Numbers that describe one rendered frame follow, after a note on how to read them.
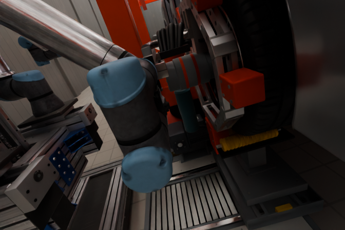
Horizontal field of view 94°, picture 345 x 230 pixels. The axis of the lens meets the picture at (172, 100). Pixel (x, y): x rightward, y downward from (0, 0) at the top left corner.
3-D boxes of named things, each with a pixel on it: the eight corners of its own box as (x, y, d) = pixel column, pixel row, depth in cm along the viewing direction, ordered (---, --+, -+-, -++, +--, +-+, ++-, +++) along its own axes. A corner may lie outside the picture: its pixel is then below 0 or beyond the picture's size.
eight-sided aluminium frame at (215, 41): (250, 153, 56) (228, -37, 35) (232, 158, 56) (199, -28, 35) (206, 97, 106) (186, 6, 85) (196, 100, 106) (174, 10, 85)
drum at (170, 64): (220, 83, 67) (214, 49, 61) (171, 98, 67) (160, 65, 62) (210, 76, 80) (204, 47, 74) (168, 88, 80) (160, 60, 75)
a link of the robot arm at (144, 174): (165, 144, 20) (181, 189, 24) (161, 109, 31) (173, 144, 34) (106, 162, 21) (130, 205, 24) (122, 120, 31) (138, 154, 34)
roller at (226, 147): (284, 137, 70) (284, 126, 68) (219, 156, 71) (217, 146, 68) (275, 130, 75) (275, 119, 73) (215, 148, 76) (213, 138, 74)
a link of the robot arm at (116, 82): (103, 62, 29) (127, 114, 33) (68, 78, 18) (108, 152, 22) (145, 50, 28) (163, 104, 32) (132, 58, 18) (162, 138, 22)
